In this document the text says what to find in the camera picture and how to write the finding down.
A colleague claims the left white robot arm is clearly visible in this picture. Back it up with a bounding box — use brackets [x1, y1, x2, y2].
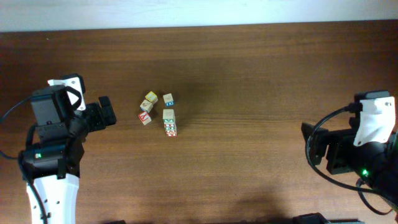
[18, 73, 117, 223]

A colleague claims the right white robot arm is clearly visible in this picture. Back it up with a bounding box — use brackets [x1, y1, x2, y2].
[301, 90, 397, 215]

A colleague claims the yellow W wooden block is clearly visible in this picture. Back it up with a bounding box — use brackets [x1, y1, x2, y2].
[162, 109, 175, 123]

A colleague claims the yellow top wooden block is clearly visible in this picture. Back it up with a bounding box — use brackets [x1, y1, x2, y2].
[145, 91, 159, 105]

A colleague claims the green edged wooden block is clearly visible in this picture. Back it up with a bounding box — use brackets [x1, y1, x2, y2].
[164, 123, 176, 128]

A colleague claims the blue edged wooden block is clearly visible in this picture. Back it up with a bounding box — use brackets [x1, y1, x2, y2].
[163, 93, 174, 107]

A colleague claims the leaf picture wooden block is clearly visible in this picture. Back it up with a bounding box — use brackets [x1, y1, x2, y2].
[166, 130, 177, 137]

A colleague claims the carrot picture wooden block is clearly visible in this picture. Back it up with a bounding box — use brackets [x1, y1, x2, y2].
[140, 100, 154, 113]

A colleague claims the red letter wooden block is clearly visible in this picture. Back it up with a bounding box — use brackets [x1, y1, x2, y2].
[138, 111, 152, 125]

